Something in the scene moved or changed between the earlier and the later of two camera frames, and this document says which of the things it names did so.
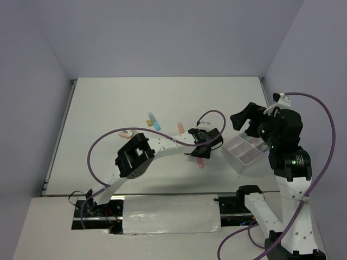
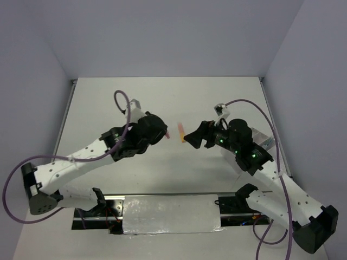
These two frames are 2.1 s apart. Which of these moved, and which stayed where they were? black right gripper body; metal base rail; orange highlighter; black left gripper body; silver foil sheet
Moved: black right gripper body; black left gripper body
Stayed: orange highlighter; silver foil sheet; metal base rail
